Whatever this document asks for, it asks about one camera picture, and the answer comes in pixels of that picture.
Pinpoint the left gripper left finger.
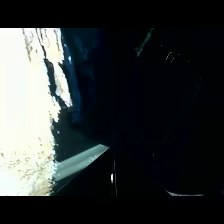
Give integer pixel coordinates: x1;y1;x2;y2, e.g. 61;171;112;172
52;143;115;197

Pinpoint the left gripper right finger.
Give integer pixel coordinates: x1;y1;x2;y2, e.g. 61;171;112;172
114;151;168;197

